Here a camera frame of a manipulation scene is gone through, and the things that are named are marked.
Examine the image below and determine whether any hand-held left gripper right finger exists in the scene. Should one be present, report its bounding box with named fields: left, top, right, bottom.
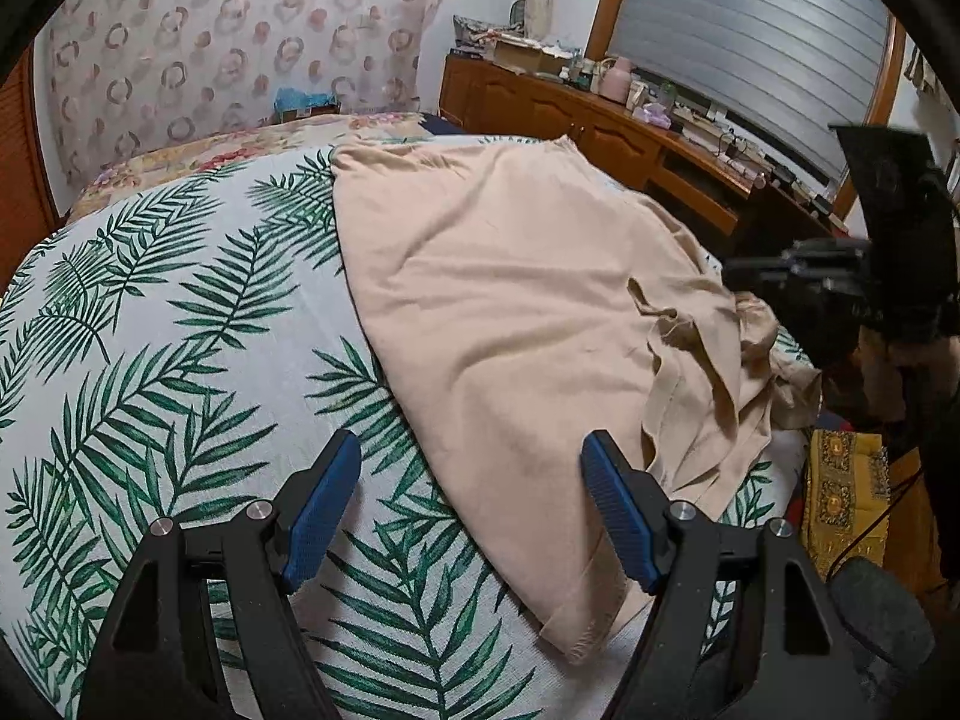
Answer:
left=580, top=430, right=875, bottom=720

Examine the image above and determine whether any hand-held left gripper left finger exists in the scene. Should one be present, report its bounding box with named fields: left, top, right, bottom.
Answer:
left=77, top=429, right=363, bottom=720

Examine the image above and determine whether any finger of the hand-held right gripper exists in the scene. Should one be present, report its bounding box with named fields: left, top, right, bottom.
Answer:
left=724, top=236, right=880, bottom=370

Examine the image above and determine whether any peach printed t-shirt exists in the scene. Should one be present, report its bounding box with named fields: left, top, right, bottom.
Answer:
left=328, top=135, right=824, bottom=667

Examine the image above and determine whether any yellow patterned cloth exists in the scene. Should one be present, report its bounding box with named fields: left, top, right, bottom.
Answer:
left=799, top=429, right=893, bottom=580

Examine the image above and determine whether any leaf print bedsheet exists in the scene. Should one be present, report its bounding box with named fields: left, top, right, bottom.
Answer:
left=0, top=136, right=820, bottom=720

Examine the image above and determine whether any grey window blind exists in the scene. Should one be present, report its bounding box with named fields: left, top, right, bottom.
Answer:
left=604, top=0, right=891, bottom=182

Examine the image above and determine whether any wooden cabinet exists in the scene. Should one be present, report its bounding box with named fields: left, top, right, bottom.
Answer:
left=439, top=52, right=848, bottom=257

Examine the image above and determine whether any pink thermos flask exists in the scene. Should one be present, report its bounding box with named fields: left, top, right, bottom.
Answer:
left=600, top=56, right=635, bottom=101

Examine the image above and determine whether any dark grey fabric object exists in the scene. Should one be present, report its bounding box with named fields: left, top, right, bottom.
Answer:
left=829, top=556, right=938, bottom=680

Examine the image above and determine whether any open cardboard box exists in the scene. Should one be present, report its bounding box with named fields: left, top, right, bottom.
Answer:
left=491, top=37, right=562, bottom=77

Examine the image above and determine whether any floral blanket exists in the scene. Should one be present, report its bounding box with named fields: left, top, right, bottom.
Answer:
left=71, top=111, right=451, bottom=218

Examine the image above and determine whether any patterned fabric bag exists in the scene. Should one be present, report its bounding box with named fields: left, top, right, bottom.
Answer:
left=452, top=13, right=520, bottom=55

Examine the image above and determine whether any box with blue bag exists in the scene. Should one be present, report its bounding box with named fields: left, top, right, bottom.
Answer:
left=271, top=86, right=340, bottom=122

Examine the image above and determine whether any wooden slatted door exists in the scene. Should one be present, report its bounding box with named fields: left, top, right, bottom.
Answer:
left=0, top=52, right=62, bottom=290

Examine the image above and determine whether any circle patterned sheer cloth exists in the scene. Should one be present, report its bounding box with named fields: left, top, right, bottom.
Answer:
left=34, top=0, right=456, bottom=192

